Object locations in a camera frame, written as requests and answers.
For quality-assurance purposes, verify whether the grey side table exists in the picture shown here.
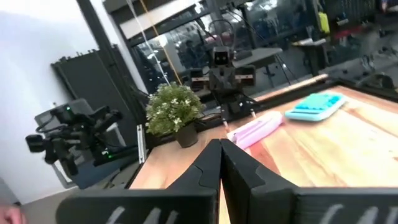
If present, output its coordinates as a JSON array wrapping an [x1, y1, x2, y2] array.
[[232, 46, 301, 88]]

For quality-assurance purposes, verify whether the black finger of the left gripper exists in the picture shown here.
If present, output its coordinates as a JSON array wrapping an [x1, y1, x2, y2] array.
[[222, 70, 237, 93], [208, 70, 223, 93]]

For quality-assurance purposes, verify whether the white hanging cable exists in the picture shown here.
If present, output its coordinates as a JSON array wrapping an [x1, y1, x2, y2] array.
[[126, 0, 171, 85]]

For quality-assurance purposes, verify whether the pink and white stapler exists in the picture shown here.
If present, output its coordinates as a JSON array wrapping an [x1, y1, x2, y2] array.
[[226, 110, 285, 151]]

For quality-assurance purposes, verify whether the yellow extension cable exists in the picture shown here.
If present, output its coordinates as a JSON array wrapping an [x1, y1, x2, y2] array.
[[139, 0, 183, 85]]

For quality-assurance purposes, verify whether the yellow green hanging bag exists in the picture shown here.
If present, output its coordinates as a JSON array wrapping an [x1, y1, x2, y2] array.
[[318, 11, 331, 34]]

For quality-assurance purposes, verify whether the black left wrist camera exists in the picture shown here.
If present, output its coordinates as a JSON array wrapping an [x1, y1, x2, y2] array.
[[212, 45, 231, 67]]

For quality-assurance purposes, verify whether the small potted green plant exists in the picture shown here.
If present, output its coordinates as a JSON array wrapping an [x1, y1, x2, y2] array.
[[144, 82, 206, 149]]

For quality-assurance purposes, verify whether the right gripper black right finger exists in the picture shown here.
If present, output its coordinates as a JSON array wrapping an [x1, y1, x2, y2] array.
[[220, 138, 398, 224]]

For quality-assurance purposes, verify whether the person's hand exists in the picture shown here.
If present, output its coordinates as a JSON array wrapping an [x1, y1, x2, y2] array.
[[0, 205, 27, 224]]

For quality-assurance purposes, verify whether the silver metal bracket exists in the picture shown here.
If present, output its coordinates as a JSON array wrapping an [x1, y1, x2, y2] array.
[[136, 123, 147, 165]]

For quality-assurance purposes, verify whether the black partition panel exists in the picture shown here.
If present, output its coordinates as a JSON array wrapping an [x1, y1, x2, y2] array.
[[50, 46, 139, 131]]

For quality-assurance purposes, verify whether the teal calculator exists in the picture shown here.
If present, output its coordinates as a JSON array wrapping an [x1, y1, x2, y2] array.
[[284, 92, 348, 122]]

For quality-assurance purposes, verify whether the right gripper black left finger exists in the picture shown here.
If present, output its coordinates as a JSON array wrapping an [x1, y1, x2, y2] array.
[[55, 138, 223, 224]]

